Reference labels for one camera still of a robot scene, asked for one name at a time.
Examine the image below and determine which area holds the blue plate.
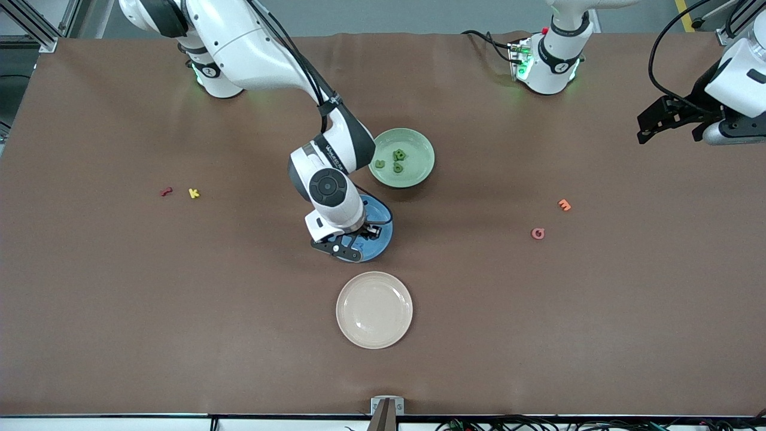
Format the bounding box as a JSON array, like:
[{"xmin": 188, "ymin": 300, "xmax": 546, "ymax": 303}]
[{"xmin": 335, "ymin": 194, "xmax": 394, "ymax": 263}]

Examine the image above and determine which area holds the green plate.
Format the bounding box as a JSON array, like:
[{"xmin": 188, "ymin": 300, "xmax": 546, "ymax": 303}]
[{"xmin": 367, "ymin": 128, "xmax": 436, "ymax": 189}]

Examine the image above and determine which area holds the beige plate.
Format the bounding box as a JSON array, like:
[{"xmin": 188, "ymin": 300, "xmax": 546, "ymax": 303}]
[{"xmin": 336, "ymin": 271, "xmax": 414, "ymax": 350}]

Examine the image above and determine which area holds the brown table cover sheet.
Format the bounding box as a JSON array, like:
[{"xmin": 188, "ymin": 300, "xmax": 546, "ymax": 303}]
[{"xmin": 0, "ymin": 31, "xmax": 766, "ymax": 418}]

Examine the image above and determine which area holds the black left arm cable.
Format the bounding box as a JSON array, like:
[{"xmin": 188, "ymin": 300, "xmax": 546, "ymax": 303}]
[{"xmin": 649, "ymin": 0, "xmax": 719, "ymax": 113}]

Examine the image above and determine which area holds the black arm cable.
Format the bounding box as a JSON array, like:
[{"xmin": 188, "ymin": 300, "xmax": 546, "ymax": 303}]
[
  {"xmin": 649, "ymin": 0, "xmax": 719, "ymax": 113},
  {"xmin": 247, "ymin": 0, "xmax": 337, "ymax": 133}
]

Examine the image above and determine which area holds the aluminium frame profile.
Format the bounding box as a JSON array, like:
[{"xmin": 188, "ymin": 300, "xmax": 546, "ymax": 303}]
[
  {"xmin": 0, "ymin": 0, "xmax": 59, "ymax": 53},
  {"xmin": 59, "ymin": 0, "xmax": 115, "ymax": 40},
  {"xmin": 715, "ymin": 0, "xmax": 766, "ymax": 46}
]

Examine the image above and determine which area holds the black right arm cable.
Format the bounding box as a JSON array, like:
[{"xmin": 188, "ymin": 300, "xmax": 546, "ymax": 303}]
[{"xmin": 247, "ymin": 0, "xmax": 337, "ymax": 133}]

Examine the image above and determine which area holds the tan wedge post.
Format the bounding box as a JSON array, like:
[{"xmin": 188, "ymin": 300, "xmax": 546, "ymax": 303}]
[{"xmin": 367, "ymin": 399, "xmax": 398, "ymax": 431}]

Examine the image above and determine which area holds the black base cable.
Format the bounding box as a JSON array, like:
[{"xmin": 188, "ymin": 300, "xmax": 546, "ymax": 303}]
[{"xmin": 461, "ymin": 29, "xmax": 516, "ymax": 64}]

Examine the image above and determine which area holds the black cable bundle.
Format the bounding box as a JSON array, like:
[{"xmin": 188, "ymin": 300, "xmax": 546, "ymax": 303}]
[{"xmin": 436, "ymin": 415, "xmax": 766, "ymax": 431}]

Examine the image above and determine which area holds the white table edge rail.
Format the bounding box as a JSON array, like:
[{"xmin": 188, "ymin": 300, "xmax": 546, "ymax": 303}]
[{"xmin": 0, "ymin": 415, "xmax": 766, "ymax": 431}]

